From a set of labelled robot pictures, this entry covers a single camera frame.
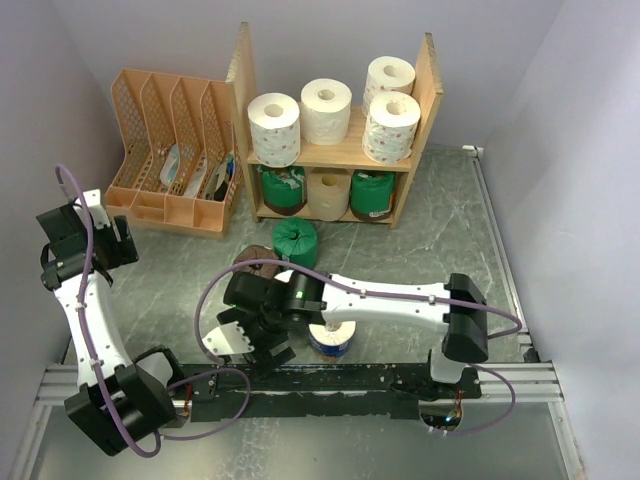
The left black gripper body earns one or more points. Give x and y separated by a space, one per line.
116 253

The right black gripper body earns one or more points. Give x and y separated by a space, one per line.
264 331

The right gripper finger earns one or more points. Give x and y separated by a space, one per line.
231 316
267 361

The blue roll front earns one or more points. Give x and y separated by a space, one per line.
332 340

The floral paper roll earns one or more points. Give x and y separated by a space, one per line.
274 120
387 73

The floral white roll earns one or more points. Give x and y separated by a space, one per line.
390 127

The plain white roll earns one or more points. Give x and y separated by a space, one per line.
325 111

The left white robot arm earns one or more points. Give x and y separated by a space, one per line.
119 399

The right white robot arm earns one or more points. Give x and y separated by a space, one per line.
454 310

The beige roll lower shelf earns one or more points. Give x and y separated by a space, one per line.
328 193

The wooden two-tier shelf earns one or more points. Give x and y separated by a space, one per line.
241 86

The blue wrapped roll with stick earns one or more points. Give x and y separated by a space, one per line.
284 276

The brown topped wrapped roll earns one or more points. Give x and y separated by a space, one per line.
258 252

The green wrapped roll on table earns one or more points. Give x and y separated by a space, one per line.
296 240

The orange plastic file organizer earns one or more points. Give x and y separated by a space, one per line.
155 111

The items in file organizer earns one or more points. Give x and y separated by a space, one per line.
213 185

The green wrapped roll lower left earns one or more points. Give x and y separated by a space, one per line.
283 189

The green wrapped roll lower right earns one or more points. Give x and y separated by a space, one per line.
371 194

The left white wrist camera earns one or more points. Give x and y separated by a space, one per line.
100 217

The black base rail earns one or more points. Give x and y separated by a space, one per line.
395 390

